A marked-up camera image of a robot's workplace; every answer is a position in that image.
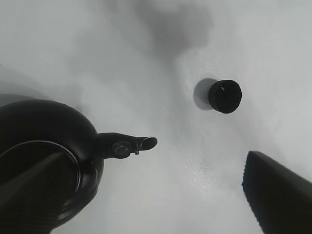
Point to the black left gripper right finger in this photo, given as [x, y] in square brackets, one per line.
[280, 199]

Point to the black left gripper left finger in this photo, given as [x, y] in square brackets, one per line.
[31, 202]

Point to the black teapot kettle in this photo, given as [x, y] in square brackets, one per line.
[31, 130]

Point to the small black teacup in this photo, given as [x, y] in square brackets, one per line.
[225, 96]

